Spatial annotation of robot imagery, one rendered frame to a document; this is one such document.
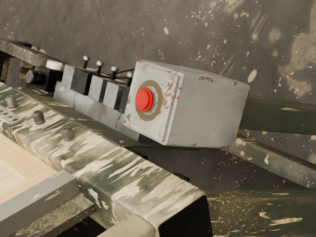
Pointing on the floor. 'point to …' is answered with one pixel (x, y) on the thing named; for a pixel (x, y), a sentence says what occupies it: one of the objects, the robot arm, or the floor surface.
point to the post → (278, 116)
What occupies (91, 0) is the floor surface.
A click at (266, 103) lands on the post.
